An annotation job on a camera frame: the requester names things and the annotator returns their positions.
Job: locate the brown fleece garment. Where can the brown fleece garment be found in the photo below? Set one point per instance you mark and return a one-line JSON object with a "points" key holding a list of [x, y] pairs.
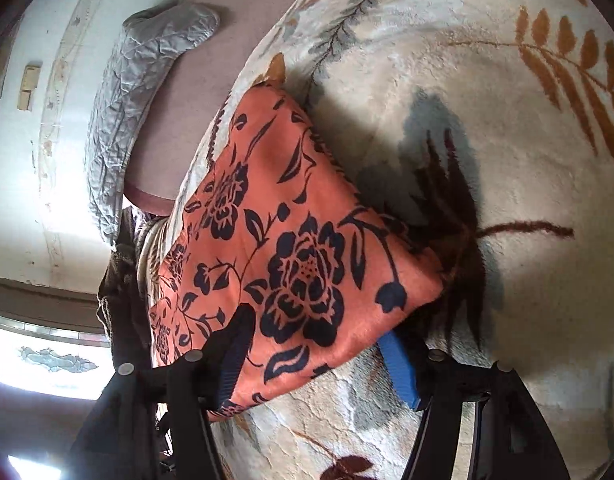
{"points": [[122, 300]]}

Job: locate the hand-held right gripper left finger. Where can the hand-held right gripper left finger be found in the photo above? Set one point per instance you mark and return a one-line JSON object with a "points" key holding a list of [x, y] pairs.
{"points": [[237, 355]]}

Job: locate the wooden door with stained glass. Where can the wooden door with stained glass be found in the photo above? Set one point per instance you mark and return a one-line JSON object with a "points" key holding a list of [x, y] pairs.
{"points": [[37, 300]]}

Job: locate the cream leaf-print blanket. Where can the cream leaf-print blanket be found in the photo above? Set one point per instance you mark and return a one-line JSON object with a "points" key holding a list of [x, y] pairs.
{"points": [[512, 135]]}

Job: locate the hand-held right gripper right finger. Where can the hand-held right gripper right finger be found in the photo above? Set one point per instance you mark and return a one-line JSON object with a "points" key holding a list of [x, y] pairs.
{"points": [[399, 370]]}

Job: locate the pink sofa bolster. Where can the pink sofa bolster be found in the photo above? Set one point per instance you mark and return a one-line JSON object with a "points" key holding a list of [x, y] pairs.
{"points": [[197, 110]]}

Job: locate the orange floral shirt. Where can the orange floral shirt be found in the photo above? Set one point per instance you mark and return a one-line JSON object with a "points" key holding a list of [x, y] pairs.
{"points": [[297, 220]]}

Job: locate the grey quilted pillow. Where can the grey quilted pillow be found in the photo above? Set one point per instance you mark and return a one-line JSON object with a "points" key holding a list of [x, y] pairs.
{"points": [[132, 95]]}

